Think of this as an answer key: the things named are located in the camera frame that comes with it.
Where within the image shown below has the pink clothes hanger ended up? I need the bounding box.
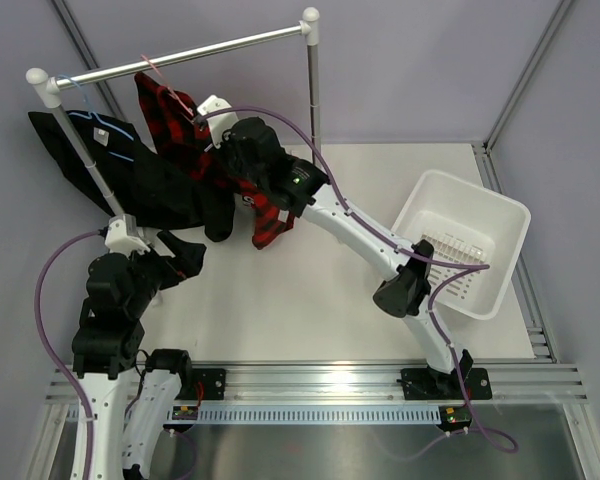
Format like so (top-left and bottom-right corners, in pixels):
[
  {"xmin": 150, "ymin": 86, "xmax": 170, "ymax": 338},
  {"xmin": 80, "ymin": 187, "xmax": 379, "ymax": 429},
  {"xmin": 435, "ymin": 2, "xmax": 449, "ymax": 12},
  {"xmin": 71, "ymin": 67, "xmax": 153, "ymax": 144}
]
[{"xmin": 140, "ymin": 54, "xmax": 195, "ymax": 120}]

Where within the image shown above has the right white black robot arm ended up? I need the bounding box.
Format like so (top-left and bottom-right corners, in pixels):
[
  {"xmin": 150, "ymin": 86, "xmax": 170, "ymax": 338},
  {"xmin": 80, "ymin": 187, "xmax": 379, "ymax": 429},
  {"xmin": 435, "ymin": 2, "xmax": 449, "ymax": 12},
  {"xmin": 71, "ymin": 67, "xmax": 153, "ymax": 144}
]
[{"xmin": 207, "ymin": 112, "xmax": 492, "ymax": 401}]

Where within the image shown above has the red black plaid shirt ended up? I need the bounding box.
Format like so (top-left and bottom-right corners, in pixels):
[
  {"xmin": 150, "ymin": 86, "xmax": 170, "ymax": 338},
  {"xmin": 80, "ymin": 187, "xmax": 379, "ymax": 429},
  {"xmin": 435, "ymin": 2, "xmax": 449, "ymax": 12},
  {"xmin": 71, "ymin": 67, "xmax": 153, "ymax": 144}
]
[{"xmin": 134, "ymin": 73, "xmax": 295, "ymax": 250}]

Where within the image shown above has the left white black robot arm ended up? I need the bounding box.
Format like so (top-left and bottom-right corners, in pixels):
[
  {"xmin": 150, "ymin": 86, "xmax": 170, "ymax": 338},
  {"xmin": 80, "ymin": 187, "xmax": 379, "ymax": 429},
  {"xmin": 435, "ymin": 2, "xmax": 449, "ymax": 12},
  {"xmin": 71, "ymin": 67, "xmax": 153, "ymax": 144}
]
[{"xmin": 72, "ymin": 231, "xmax": 206, "ymax": 479}]

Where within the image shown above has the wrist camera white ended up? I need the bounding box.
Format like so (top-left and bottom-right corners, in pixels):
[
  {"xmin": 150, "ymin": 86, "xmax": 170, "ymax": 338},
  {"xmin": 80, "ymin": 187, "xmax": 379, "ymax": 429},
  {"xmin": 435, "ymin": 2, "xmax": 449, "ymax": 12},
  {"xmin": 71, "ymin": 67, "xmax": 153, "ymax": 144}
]
[
  {"xmin": 193, "ymin": 95, "xmax": 239, "ymax": 152},
  {"xmin": 98, "ymin": 214, "xmax": 151, "ymax": 257}
]

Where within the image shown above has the silver white clothes rack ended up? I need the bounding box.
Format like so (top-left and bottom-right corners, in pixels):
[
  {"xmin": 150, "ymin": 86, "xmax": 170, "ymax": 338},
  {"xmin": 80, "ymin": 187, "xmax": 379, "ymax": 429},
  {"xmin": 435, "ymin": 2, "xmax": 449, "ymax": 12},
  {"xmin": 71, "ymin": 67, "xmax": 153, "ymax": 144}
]
[{"xmin": 25, "ymin": 7, "xmax": 322, "ymax": 217}]

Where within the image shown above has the slotted cable duct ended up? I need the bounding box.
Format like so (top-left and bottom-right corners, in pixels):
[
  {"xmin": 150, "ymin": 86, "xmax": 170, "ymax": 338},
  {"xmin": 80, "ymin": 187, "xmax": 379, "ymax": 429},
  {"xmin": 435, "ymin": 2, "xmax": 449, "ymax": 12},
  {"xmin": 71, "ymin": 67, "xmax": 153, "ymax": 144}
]
[{"xmin": 167, "ymin": 405, "xmax": 442, "ymax": 425}]

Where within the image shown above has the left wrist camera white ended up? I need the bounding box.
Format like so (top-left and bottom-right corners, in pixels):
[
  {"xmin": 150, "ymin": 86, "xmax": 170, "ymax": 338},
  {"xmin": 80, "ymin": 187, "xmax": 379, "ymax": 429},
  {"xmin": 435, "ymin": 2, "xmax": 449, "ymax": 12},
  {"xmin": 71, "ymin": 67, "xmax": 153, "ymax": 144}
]
[{"xmin": 98, "ymin": 214, "xmax": 151, "ymax": 257}]

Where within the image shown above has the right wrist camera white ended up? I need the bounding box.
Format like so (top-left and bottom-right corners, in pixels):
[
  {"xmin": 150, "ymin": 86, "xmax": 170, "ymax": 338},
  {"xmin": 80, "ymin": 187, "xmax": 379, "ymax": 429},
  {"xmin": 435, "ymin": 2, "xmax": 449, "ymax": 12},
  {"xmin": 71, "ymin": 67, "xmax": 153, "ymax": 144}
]
[{"xmin": 193, "ymin": 95, "xmax": 239, "ymax": 152}]

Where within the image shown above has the white plastic basket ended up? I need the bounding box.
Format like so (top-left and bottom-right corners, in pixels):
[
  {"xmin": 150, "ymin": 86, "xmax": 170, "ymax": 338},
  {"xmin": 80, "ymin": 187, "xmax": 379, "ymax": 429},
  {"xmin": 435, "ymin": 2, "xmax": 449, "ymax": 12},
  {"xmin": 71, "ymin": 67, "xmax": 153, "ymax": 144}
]
[{"xmin": 392, "ymin": 170, "xmax": 531, "ymax": 320}]

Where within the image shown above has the aluminium mounting rail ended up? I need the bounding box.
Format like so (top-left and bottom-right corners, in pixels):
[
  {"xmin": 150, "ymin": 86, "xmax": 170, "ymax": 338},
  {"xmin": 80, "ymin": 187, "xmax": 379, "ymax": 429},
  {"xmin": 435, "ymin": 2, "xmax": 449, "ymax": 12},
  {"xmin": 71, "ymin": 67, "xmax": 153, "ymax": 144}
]
[{"xmin": 43, "ymin": 362, "xmax": 590, "ymax": 406}]

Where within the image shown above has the blue clothes hanger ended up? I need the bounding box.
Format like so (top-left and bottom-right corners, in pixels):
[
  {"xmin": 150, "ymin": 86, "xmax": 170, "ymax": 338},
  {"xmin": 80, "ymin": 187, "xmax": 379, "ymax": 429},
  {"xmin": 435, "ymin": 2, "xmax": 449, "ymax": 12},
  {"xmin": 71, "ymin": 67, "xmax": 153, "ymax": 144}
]
[{"xmin": 57, "ymin": 74, "xmax": 134, "ymax": 147}]

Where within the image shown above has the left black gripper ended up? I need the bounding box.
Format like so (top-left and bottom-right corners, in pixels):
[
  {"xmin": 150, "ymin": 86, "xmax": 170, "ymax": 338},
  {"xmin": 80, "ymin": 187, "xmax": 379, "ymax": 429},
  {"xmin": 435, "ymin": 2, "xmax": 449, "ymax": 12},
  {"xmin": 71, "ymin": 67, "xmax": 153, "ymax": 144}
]
[{"xmin": 122, "ymin": 229, "xmax": 205, "ymax": 316}]

